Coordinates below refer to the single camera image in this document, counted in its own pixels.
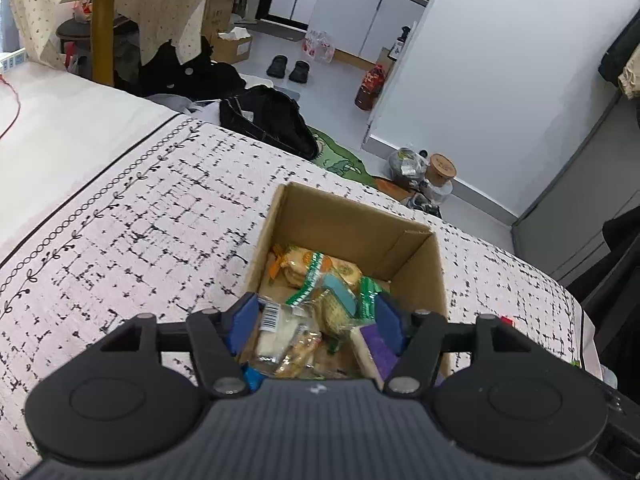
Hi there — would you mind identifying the black checked white blanket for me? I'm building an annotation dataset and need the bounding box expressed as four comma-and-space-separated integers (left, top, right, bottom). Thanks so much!
0, 117, 601, 466

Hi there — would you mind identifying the green floor mat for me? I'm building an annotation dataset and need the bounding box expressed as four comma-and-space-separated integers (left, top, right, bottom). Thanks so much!
305, 125, 373, 188

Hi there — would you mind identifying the yellow table leg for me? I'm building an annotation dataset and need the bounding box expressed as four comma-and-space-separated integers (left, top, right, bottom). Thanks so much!
92, 0, 118, 86

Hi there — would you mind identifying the green striped cracker packet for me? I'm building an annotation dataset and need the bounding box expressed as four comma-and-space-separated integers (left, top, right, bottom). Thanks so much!
285, 251, 363, 308

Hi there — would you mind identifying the blue snack packet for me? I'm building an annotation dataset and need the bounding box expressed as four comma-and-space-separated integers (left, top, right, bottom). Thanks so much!
242, 365, 266, 393

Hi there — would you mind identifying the clear brown biscuit packet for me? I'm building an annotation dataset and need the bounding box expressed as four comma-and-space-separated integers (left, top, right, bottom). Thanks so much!
272, 332, 323, 378

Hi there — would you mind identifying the dark cloth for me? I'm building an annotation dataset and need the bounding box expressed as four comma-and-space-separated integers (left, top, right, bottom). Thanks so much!
567, 205, 640, 376

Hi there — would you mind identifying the cardboard box with tissue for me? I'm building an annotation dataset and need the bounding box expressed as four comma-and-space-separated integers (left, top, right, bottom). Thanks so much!
210, 27, 253, 63

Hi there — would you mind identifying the hanging beige garment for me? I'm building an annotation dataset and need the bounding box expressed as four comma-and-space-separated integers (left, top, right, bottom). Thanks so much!
617, 45, 640, 101

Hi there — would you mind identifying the black spray bottle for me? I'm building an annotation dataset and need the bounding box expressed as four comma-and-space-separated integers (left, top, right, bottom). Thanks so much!
390, 25, 411, 61

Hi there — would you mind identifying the orange cracker packet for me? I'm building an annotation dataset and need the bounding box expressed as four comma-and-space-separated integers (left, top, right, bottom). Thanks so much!
271, 244, 321, 287

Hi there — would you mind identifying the jar with wooden lid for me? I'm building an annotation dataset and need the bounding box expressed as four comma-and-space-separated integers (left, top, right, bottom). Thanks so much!
425, 154, 458, 196

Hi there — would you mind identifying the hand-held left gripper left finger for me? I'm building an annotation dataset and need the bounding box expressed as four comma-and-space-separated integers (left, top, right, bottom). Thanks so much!
100, 292, 261, 398

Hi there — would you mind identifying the black clothing pile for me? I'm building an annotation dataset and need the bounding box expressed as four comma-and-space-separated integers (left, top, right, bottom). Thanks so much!
140, 40, 246, 101

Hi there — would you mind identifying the black bag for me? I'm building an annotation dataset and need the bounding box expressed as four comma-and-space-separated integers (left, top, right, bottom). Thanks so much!
220, 85, 321, 161

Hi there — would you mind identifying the clear barcode snack packet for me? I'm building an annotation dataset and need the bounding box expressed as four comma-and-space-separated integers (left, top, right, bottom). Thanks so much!
250, 302, 321, 366

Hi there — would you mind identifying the yellow cracker packet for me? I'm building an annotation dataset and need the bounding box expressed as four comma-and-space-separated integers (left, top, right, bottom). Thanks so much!
315, 290, 358, 341

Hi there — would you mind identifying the hanging black coat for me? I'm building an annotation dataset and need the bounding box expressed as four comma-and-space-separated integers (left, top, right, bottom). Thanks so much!
597, 25, 640, 91

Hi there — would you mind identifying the purple snack packet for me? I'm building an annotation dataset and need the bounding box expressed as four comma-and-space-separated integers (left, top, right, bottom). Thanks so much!
350, 322, 401, 391

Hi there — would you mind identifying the tall cardboard box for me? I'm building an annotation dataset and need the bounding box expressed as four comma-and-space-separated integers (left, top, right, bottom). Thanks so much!
202, 0, 233, 41

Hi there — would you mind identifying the pack of water bottles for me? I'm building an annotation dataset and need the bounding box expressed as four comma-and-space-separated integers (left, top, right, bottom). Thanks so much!
302, 30, 336, 63

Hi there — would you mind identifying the silver plastic bag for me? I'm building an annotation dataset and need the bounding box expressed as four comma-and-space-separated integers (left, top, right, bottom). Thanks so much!
387, 147, 428, 191

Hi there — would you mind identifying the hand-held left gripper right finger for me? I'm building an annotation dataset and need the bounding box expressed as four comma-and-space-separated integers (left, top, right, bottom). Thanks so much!
375, 292, 538, 398

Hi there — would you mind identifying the white bed sheet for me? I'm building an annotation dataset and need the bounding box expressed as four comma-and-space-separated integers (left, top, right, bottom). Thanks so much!
0, 50, 181, 261

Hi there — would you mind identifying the white kitchen cabinet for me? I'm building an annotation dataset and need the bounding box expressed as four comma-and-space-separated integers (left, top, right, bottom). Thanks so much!
307, 0, 428, 61

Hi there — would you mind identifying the dotted cream tablecloth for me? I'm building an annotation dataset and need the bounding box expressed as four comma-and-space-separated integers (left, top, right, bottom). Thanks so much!
10, 0, 211, 66

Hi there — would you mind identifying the red cable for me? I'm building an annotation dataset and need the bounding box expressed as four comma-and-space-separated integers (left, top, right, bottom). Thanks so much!
0, 75, 23, 138

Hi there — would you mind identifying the teal snack packet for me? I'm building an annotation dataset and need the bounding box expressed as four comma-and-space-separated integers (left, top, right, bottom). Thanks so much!
320, 275, 358, 316

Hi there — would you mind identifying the red liquid bottle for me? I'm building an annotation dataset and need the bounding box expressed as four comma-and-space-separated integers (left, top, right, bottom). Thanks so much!
355, 65, 386, 111

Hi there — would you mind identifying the black round stool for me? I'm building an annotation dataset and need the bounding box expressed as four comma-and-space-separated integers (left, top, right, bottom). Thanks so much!
55, 17, 141, 68

